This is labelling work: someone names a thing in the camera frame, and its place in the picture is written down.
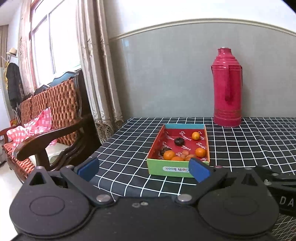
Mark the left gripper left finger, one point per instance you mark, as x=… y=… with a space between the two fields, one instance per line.
x=54 y=203

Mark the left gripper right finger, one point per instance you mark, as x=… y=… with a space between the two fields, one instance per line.
x=235 y=204

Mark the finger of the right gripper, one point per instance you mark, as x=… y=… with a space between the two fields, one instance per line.
x=268 y=175

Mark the small kumquat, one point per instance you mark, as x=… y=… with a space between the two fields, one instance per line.
x=195 y=136
x=200 y=152

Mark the greenish orange tangerine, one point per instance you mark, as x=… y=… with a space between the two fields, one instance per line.
x=188 y=157

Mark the large front orange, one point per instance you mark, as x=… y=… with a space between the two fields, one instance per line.
x=177 y=158

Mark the large orange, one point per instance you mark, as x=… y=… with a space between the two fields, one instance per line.
x=168 y=155
x=177 y=158

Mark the small back kumquat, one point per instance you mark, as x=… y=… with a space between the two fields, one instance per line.
x=195 y=136

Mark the dark chestnut back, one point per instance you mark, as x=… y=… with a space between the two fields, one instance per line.
x=179 y=141

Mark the dark chestnut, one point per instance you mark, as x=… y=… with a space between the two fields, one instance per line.
x=163 y=150
x=179 y=141

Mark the dark chestnut front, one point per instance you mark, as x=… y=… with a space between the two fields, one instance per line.
x=163 y=150

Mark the black white checkered tablecloth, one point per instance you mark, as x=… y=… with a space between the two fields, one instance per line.
x=266 y=142

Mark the wooden sofa with cushion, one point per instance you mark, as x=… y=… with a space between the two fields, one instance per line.
x=72 y=138

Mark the pink checkered cloth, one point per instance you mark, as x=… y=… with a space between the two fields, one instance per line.
x=40 y=124

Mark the colourful cardboard box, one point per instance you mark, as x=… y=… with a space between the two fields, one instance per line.
x=174 y=146

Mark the red thermos flask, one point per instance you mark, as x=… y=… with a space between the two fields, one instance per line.
x=227 y=80

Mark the dark hanging coat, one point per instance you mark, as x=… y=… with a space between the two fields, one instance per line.
x=15 y=87

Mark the beige curtain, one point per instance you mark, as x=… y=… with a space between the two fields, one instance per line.
x=96 y=63

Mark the straw hat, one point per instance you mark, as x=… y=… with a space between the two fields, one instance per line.
x=12 y=52

